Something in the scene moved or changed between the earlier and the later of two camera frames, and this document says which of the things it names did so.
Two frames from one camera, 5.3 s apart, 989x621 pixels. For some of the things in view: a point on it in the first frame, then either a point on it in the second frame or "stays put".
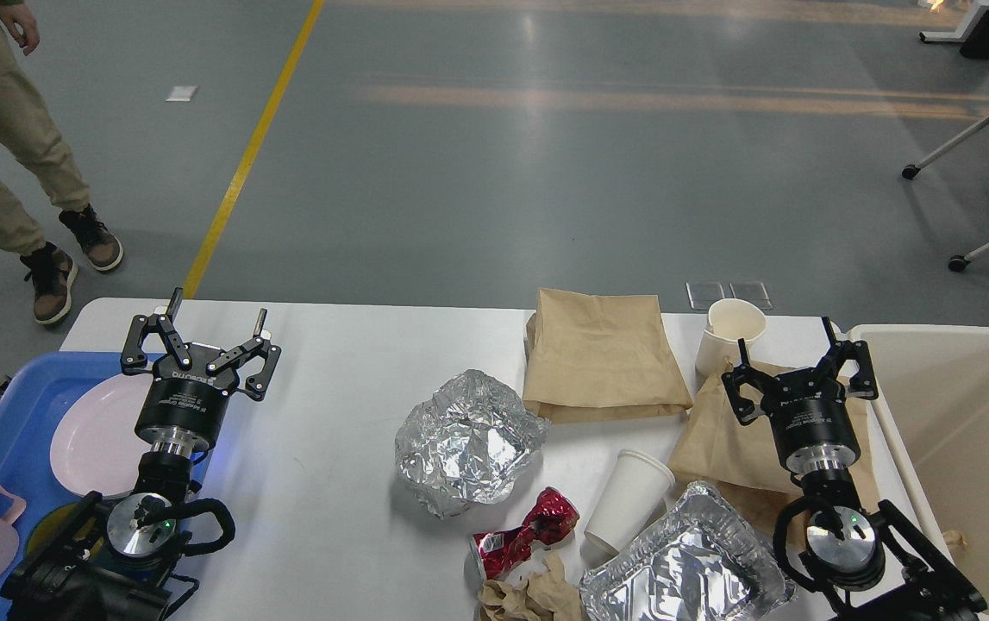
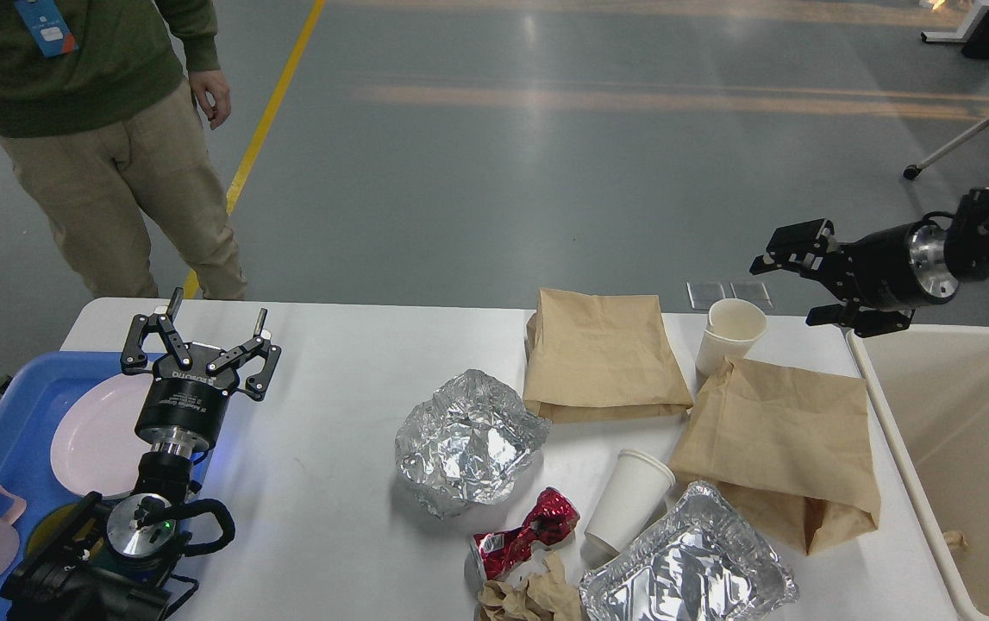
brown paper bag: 600,356 stays put
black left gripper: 186,403 stays put
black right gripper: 808,409 -> 904,266
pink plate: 100,452 stays put
